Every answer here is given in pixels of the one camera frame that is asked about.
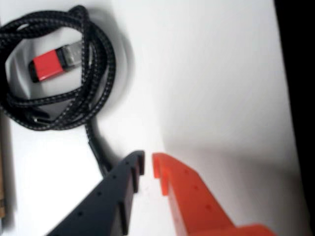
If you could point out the red and black usb stick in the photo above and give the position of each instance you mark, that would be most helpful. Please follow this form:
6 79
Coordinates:
48 65

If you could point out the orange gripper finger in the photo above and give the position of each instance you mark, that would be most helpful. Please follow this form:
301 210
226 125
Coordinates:
194 204

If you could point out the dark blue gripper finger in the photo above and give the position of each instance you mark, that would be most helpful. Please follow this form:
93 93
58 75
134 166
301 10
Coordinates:
108 204

